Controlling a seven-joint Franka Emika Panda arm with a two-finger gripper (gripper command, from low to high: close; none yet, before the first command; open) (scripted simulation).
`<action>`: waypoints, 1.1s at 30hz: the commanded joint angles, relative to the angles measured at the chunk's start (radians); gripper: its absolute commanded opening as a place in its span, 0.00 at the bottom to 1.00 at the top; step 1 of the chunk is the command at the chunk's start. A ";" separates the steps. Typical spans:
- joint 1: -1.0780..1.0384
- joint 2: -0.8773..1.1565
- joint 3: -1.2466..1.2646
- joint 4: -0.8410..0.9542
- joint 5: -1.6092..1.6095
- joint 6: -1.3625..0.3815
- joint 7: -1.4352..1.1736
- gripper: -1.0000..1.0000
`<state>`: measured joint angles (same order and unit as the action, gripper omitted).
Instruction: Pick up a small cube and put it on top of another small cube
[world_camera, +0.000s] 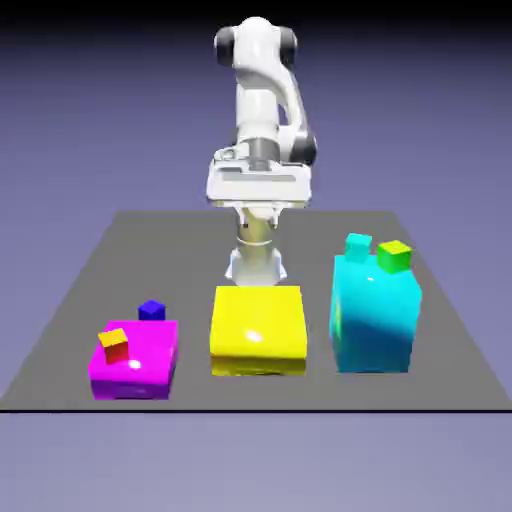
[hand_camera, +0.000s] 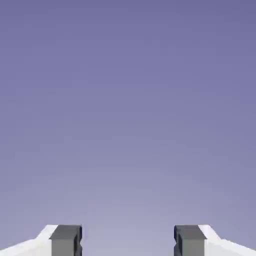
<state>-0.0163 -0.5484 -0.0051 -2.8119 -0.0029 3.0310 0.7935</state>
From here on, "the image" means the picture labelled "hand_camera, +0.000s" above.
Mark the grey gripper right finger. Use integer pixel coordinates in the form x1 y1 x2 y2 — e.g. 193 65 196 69
173 224 256 256

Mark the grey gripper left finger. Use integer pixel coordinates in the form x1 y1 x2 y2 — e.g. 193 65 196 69
0 224 83 256

